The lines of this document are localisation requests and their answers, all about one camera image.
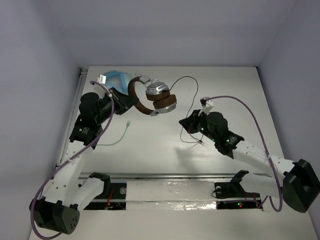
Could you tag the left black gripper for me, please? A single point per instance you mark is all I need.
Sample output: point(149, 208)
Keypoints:
point(118, 100)

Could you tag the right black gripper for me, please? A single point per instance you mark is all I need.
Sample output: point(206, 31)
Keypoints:
point(189, 123)

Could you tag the brown silver headphones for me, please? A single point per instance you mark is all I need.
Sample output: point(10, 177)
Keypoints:
point(157, 92)

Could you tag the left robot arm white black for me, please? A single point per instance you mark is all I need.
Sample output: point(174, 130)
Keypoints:
point(59, 201)

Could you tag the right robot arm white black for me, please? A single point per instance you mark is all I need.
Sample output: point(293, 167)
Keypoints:
point(295, 182)

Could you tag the light blue headphones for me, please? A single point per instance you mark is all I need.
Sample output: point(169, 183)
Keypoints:
point(118, 80)

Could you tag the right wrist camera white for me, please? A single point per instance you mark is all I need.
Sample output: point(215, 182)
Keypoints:
point(207, 105)

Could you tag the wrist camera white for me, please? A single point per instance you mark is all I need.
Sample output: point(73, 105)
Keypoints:
point(207, 105)
point(102, 79)

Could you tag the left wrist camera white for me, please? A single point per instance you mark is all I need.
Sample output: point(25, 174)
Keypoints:
point(102, 79)

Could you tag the aluminium rail left side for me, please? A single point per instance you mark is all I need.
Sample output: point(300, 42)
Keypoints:
point(83, 72)

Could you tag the aluminium rail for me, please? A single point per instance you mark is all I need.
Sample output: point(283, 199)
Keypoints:
point(83, 72)
point(168, 176)

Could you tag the aluminium rail front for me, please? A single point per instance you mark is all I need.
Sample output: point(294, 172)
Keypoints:
point(168, 176)

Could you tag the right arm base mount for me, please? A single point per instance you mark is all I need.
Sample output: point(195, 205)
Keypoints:
point(230, 196)

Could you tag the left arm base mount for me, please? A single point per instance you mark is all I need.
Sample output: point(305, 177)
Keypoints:
point(113, 201)

